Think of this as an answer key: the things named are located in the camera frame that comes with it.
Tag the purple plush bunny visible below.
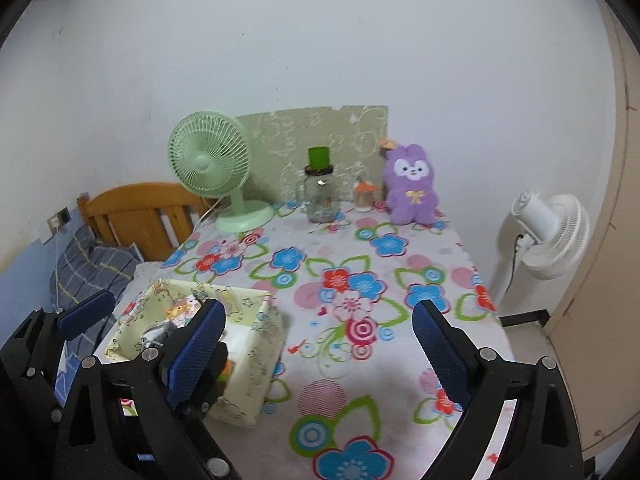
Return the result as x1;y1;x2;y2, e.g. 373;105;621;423
378;137;442;226

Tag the grey plaid pillow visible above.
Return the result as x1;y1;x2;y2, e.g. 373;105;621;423
54;225;143;311

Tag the floral tablecloth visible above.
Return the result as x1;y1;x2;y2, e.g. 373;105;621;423
95;200;518;480

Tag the yellow fabric storage box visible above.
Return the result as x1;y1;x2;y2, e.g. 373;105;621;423
104;277;287;429

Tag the beige door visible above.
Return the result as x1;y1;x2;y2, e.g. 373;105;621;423
542;0;640;456

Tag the white bed sheet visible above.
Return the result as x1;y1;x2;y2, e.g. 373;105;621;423
131;259;167;282

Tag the black metal frame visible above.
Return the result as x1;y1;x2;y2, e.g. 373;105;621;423
500;310;547;329

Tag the glass mug jar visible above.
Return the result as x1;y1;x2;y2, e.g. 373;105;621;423
295;166;340;224

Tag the yellow cartoon tissue pack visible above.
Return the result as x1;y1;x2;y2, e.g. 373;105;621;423
166;296;202;326

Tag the small jar with orange lid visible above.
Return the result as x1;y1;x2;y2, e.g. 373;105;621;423
353;180;376;212

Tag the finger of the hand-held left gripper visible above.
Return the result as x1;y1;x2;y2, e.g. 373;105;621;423
0;289;117;411
175;342;241;480

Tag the green plastic cup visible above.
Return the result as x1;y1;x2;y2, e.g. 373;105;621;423
307;146;332;171

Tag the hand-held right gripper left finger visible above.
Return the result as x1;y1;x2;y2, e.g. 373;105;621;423
52;299;227;480

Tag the wooden bed headboard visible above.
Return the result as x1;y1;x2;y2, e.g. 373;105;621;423
76;182;211;262

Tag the white standing fan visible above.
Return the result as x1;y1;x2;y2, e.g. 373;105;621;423
492;191;591;311

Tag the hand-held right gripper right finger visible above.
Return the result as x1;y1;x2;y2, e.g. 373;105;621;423
412;300;586;480

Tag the green printed board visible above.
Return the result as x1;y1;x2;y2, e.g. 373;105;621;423
235;105;389;203

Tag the green desk fan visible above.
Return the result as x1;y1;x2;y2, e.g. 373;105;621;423
167;112;275;233

